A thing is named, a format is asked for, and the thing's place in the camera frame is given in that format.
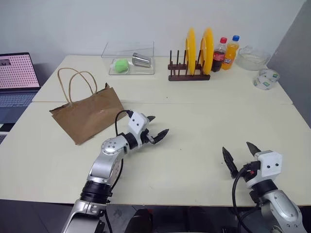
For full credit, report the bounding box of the clear tape roll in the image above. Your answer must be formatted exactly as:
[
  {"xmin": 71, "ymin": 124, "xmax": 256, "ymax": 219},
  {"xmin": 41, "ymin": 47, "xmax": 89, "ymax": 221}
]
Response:
[{"xmin": 252, "ymin": 68, "xmax": 281, "ymax": 91}]

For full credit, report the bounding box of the dark rounded shape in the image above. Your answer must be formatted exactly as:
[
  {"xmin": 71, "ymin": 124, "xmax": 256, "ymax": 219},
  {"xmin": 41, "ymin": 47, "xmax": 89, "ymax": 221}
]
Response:
[{"xmin": 127, "ymin": 208, "xmax": 155, "ymax": 233}]

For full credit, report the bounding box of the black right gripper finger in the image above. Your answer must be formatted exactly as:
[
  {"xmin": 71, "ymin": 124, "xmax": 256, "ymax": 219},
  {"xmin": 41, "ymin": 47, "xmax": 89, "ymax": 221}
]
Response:
[
  {"xmin": 221, "ymin": 146, "xmax": 240, "ymax": 180},
  {"xmin": 246, "ymin": 141, "xmax": 261, "ymax": 159}
]

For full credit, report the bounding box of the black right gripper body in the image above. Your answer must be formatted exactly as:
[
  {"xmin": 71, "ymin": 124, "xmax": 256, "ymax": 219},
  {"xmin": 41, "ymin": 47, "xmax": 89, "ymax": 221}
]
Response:
[{"xmin": 240, "ymin": 161, "xmax": 260, "ymax": 183}]

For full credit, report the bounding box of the yellow plate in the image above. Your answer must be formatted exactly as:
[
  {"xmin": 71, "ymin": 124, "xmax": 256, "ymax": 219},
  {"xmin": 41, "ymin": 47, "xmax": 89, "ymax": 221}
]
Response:
[
  {"xmin": 185, "ymin": 27, "xmax": 197, "ymax": 76},
  {"xmin": 200, "ymin": 27, "xmax": 215, "ymax": 76}
]

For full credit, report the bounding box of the clear plastic box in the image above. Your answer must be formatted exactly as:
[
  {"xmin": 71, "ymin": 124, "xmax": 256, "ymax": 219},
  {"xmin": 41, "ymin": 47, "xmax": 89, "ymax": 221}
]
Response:
[{"xmin": 101, "ymin": 41, "xmax": 156, "ymax": 76}]

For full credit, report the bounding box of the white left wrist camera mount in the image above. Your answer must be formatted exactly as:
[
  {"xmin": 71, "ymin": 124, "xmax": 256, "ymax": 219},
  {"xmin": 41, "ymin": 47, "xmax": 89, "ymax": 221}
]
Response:
[{"xmin": 127, "ymin": 112, "xmax": 150, "ymax": 148}]

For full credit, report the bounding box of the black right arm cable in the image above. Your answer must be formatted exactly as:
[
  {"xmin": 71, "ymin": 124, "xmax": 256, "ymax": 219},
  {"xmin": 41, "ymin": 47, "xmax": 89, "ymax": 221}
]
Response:
[{"xmin": 231, "ymin": 166, "xmax": 252, "ymax": 233}]

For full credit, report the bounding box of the brown paper bag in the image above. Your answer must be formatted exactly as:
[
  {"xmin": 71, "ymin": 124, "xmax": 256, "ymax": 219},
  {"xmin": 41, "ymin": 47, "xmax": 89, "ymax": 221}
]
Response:
[{"xmin": 49, "ymin": 67, "xmax": 127, "ymax": 146}]

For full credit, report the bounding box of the stainless steel cup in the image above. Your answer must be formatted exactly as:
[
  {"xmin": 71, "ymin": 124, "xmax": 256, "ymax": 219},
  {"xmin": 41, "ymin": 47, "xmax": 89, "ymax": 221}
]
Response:
[{"xmin": 132, "ymin": 52, "xmax": 153, "ymax": 68}]

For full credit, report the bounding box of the cola bottle red cap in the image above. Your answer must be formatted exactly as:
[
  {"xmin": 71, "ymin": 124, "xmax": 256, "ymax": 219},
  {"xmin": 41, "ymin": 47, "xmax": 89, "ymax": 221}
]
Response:
[{"xmin": 210, "ymin": 37, "xmax": 229, "ymax": 73}]

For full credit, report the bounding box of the orange soda bottle blue cap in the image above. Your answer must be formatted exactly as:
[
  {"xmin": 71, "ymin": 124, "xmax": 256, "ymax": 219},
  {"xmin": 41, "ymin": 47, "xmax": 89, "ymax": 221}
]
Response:
[{"xmin": 221, "ymin": 35, "xmax": 241, "ymax": 71}]

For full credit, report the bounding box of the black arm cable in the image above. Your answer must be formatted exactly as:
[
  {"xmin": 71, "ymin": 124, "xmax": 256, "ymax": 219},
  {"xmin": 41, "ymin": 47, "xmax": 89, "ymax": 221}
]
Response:
[
  {"xmin": 104, "ymin": 110, "xmax": 134, "ymax": 233},
  {"xmin": 231, "ymin": 166, "xmax": 252, "ymax": 233}
]

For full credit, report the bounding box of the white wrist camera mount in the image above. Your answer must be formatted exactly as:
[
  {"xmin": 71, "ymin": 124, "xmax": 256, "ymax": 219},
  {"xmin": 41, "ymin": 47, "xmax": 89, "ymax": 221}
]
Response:
[
  {"xmin": 245, "ymin": 150, "xmax": 284, "ymax": 189},
  {"xmin": 127, "ymin": 112, "xmax": 150, "ymax": 148}
]

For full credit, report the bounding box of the dark wooden dish rack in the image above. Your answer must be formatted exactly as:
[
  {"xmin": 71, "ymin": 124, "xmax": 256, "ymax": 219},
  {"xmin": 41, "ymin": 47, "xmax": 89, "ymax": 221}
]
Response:
[{"xmin": 168, "ymin": 50, "xmax": 211, "ymax": 82}]

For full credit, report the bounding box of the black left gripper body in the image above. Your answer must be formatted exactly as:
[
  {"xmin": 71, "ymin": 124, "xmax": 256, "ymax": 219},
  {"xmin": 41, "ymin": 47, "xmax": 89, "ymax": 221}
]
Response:
[{"xmin": 140, "ymin": 128, "xmax": 156, "ymax": 144}]

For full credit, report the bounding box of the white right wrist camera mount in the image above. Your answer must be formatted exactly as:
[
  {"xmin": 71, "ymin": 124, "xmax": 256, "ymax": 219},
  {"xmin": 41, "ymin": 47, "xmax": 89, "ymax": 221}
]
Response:
[{"xmin": 245, "ymin": 150, "xmax": 284, "ymax": 189}]

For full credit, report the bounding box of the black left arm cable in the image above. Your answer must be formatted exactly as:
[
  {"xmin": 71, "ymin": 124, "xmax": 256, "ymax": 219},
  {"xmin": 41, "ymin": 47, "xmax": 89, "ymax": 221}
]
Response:
[{"xmin": 104, "ymin": 110, "xmax": 134, "ymax": 233}]

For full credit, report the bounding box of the grey laptop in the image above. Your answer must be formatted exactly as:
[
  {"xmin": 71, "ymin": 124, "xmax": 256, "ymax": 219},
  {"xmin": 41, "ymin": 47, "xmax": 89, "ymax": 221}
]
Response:
[{"xmin": 0, "ymin": 52, "xmax": 42, "ymax": 125}]

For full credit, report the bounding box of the clear glass bowl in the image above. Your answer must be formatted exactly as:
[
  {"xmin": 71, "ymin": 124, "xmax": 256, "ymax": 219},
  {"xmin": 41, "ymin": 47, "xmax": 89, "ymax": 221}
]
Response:
[{"xmin": 236, "ymin": 45, "xmax": 271, "ymax": 71}]

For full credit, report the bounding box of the green ball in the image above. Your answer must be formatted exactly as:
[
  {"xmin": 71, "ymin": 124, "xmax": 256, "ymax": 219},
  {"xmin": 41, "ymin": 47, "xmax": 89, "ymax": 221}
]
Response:
[{"xmin": 109, "ymin": 59, "xmax": 130, "ymax": 74}]

